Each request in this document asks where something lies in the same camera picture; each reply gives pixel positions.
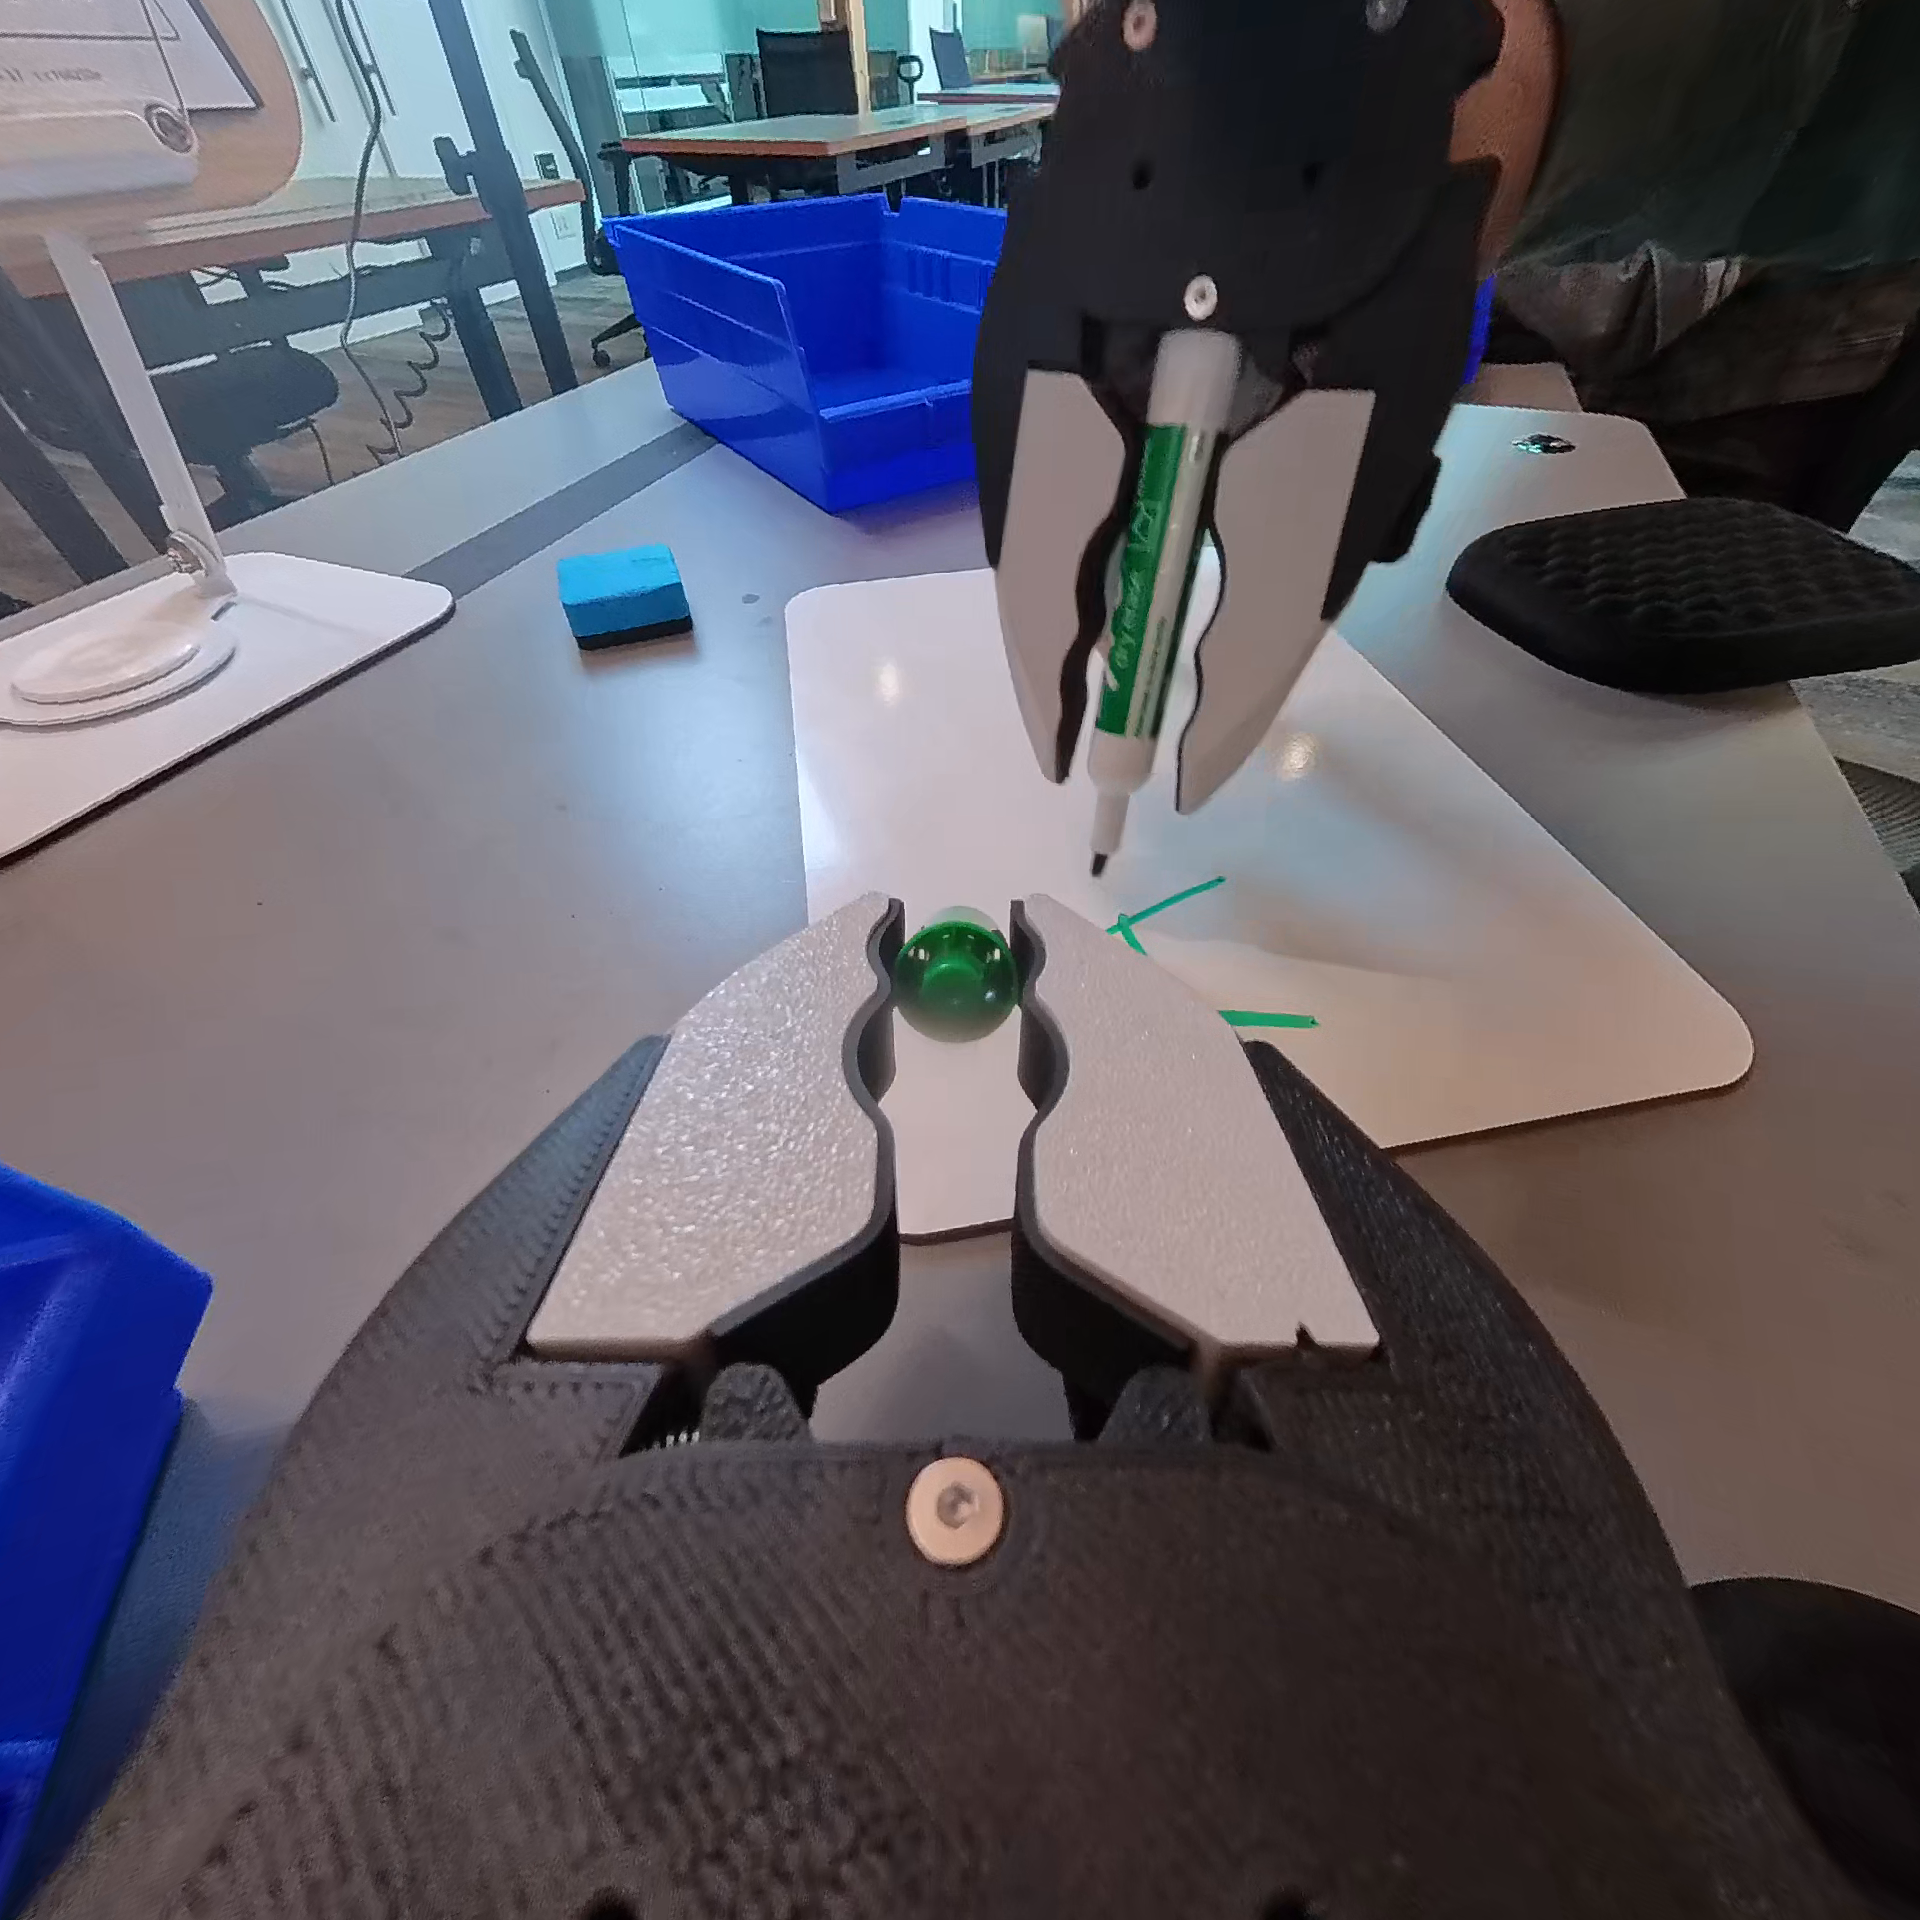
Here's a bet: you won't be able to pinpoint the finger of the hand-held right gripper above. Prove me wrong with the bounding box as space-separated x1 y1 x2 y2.
989 366 1129 790
1170 389 1378 820

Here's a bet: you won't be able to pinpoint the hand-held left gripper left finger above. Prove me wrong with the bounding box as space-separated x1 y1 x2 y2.
528 894 905 1375

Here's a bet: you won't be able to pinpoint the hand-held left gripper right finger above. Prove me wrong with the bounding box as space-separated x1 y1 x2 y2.
1013 894 1381 1368

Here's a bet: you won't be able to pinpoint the green dry erase marker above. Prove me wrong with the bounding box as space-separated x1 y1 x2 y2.
1084 327 1245 881

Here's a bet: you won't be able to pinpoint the green marker cap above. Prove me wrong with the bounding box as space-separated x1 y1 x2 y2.
892 904 1023 1044

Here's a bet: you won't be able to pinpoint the white whiteboard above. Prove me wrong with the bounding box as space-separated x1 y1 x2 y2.
783 567 1757 1245

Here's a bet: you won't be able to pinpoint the blue whiteboard eraser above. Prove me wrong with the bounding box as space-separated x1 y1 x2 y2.
557 544 696 655

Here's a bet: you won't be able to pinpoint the person's right forearm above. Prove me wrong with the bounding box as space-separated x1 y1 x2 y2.
1492 0 1920 393

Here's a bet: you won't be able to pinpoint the black honeycomb pad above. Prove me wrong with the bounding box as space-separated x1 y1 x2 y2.
1445 499 1920 697

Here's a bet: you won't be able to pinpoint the wooden background desk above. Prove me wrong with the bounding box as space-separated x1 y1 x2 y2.
0 178 587 439
620 107 1052 211

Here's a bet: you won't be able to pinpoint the person's dark trousers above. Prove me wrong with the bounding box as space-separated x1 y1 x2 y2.
1477 269 1920 527

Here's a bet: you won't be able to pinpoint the black metal pole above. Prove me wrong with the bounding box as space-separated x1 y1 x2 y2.
427 0 579 422

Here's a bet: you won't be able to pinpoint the black office chair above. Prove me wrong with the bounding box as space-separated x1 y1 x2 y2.
104 269 339 511

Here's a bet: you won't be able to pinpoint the black textured pad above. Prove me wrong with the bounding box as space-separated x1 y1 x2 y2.
1687 1576 1920 1920

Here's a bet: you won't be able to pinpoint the white stand with base plate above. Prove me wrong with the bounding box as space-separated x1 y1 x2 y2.
0 224 455 866

